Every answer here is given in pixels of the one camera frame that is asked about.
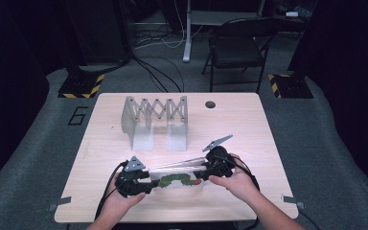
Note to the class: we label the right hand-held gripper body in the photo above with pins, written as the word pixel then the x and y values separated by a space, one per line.
pixel 218 163

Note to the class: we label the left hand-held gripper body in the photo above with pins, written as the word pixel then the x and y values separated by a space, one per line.
pixel 129 182

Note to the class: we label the white caterpillar picture book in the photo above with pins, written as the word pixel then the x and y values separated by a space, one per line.
pixel 179 179

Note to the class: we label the person's left hand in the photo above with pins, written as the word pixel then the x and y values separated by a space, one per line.
pixel 121 202

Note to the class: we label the person's right hand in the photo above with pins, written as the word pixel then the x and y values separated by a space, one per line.
pixel 239 183

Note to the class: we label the grey metal expandable book rack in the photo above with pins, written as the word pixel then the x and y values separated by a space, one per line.
pixel 155 123

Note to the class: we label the black stand base striped edge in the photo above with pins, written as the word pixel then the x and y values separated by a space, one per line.
pixel 289 85
pixel 81 85

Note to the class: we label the black folding chair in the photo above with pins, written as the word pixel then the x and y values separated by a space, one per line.
pixel 236 48

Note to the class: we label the white desk leg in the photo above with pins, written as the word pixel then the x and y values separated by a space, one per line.
pixel 188 38

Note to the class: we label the grey desk top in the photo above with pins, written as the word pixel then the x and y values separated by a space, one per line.
pixel 223 17

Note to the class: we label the black curtain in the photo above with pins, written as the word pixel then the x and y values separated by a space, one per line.
pixel 9 80
pixel 348 80

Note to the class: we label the black cabinet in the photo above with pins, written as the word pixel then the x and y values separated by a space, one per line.
pixel 100 30

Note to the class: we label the white small device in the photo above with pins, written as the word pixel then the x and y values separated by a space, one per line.
pixel 291 14

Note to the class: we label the grey table edge bracket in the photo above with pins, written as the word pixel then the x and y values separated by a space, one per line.
pixel 60 202
pixel 292 200

